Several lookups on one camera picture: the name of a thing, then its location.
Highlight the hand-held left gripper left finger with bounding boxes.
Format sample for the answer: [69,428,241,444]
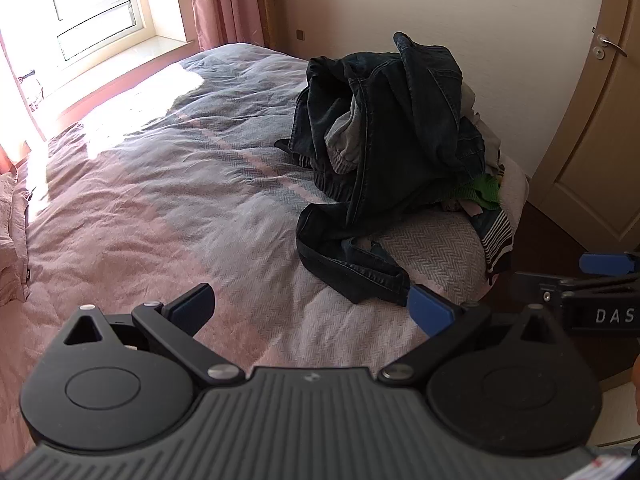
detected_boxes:
[52,283,246,388]

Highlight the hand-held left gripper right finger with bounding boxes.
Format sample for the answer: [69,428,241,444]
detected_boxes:
[377,284,566,387]

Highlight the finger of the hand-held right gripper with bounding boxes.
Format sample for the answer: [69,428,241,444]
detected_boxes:
[514,271,571,307]
[579,252,640,277]

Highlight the dark blue jeans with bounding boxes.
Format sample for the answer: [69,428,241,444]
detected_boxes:
[295,31,487,307]

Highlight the black white striped garment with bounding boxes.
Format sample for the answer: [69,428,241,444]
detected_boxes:
[469,209,515,277]

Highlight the pink and grey bedspread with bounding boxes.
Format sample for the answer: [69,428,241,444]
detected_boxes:
[0,42,532,463]

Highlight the green knitted garment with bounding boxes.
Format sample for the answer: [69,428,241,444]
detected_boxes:
[451,174,502,211]

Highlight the beige wooden door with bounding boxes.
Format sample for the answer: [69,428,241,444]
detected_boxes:
[531,0,640,263]

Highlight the dark denim garment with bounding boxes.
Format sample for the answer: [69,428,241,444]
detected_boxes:
[457,119,487,183]

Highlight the beige garment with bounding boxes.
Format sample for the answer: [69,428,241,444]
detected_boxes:
[459,82,503,173]

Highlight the grey sweatshirt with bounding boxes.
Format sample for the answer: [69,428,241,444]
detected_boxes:
[324,94,373,176]

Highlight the dark jacket with ribbed hem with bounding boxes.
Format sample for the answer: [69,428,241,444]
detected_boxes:
[288,52,373,204]

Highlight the pink curtain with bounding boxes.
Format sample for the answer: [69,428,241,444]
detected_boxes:
[184,0,267,54]
[0,142,20,175]

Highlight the window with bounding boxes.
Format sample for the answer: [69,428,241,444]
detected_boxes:
[0,0,153,63]

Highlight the metal door handle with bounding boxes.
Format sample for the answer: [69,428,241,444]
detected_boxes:
[591,32,629,62]

